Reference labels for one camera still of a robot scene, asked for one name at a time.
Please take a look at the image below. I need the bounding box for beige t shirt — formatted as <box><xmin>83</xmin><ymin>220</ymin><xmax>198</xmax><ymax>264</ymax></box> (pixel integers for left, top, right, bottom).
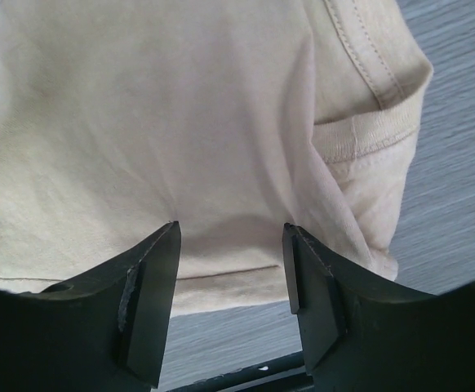
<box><xmin>0</xmin><ymin>1</ymin><xmax>433</xmax><ymax>315</ymax></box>

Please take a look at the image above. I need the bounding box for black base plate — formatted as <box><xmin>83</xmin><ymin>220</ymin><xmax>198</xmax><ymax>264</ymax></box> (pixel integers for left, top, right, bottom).
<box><xmin>174</xmin><ymin>351</ymin><xmax>315</xmax><ymax>392</ymax></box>

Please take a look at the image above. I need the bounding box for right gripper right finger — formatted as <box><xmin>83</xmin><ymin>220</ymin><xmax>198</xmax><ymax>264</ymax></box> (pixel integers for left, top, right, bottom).
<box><xmin>282</xmin><ymin>224</ymin><xmax>475</xmax><ymax>391</ymax></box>

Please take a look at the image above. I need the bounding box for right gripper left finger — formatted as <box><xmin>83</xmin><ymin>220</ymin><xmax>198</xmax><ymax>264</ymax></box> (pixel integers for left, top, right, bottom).
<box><xmin>0</xmin><ymin>222</ymin><xmax>181</xmax><ymax>391</ymax></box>

